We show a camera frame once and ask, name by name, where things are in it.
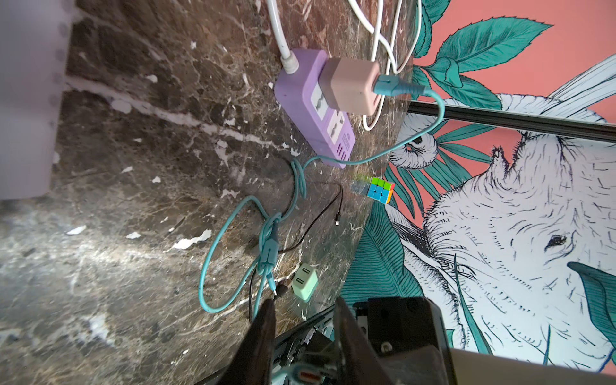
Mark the green USB wall charger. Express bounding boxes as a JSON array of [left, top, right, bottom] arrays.
[[291, 263, 319, 303]]

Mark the black USB cable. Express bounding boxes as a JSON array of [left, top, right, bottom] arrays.
[[247, 180, 345, 321]]

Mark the black right frame post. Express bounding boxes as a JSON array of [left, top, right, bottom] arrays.
[[408, 99, 616, 144]]

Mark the pink USB wall charger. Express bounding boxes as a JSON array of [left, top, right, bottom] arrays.
[[319, 58, 381, 116]]

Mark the pale pink electric toothbrush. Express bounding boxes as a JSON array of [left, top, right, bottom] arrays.
[[1, 1, 75, 200]]

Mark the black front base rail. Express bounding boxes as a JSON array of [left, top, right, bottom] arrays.
[[197, 305, 338, 384]]

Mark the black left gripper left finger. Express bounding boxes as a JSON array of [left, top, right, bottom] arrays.
[[218, 299, 276, 385]]

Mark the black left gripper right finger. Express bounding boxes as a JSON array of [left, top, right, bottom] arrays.
[[334, 298, 393, 384]]

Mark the purple power strip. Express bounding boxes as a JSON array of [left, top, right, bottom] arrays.
[[274, 49, 355, 168]]

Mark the colourful puzzle cube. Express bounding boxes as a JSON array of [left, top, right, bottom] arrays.
[[367, 177, 396, 205]]

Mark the white power strip cord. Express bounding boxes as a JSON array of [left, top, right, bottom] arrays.
[[265, 0, 424, 132]]

